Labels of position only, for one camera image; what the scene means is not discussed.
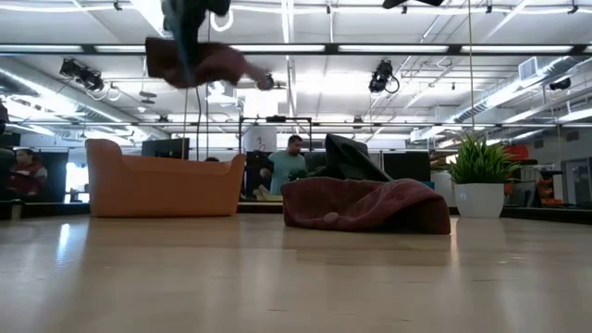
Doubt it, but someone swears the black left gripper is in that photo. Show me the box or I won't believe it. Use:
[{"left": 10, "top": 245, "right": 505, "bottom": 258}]
[{"left": 161, "top": 0, "right": 231, "bottom": 87}]

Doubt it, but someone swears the large red corduroy cap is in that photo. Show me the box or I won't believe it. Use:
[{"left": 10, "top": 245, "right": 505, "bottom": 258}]
[{"left": 144, "top": 36, "right": 275, "bottom": 92}]

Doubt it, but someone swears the dark green corduroy cap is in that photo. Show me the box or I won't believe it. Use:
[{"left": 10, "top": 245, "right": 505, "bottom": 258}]
[{"left": 307, "top": 133, "right": 394, "bottom": 182}]

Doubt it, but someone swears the small red crumpled hat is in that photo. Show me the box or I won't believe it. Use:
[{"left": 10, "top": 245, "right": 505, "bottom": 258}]
[{"left": 280, "top": 177, "right": 452, "bottom": 236}]

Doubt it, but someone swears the black computer monitor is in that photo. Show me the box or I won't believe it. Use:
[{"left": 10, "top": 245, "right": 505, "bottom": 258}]
[{"left": 142, "top": 137, "right": 191, "bottom": 161}]

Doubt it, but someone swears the orange plastic bin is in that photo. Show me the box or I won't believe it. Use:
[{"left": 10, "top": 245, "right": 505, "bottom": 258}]
[{"left": 84, "top": 138, "right": 248, "bottom": 219}]

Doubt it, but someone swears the person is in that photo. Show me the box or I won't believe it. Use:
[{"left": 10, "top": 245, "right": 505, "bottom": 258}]
[
  {"left": 7, "top": 147, "right": 49, "bottom": 201},
  {"left": 259, "top": 134, "right": 307, "bottom": 196}
]

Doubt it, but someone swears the black partition panel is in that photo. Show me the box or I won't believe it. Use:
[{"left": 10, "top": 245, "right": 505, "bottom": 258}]
[{"left": 382, "top": 151, "right": 432, "bottom": 183}]

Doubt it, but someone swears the white cylinder container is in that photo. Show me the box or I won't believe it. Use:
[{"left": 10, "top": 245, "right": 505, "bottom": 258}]
[{"left": 431, "top": 170, "right": 457, "bottom": 208}]

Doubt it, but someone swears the green spiky plant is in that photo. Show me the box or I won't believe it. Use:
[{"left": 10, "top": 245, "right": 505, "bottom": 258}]
[{"left": 446, "top": 133, "right": 523, "bottom": 185}]

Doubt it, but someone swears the white plant pot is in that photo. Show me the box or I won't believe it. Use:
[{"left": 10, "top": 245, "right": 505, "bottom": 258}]
[{"left": 453, "top": 182, "right": 506, "bottom": 219}]

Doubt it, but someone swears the white hanging ring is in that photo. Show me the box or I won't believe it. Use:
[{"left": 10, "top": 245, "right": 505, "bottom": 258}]
[{"left": 210, "top": 8, "right": 235, "bottom": 33}]

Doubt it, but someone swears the black ceiling camera cluster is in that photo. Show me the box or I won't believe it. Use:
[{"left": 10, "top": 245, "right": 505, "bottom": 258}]
[{"left": 58, "top": 57, "right": 105, "bottom": 93}]

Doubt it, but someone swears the black ceiling camera with cable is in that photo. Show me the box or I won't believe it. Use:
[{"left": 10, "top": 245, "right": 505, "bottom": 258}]
[{"left": 368, "top": 58, "right": 401, "bottom": 94}]

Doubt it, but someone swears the overhead light bar frame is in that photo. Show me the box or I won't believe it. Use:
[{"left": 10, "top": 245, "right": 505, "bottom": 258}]
[{"left": 0, "top": 43, "right": 592, "bottom": 57}]

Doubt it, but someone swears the thin hanging cable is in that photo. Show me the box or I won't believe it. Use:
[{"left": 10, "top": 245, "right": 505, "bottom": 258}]
[{"left": 467, "top": 0, "right": 475, "bottom": 132}]

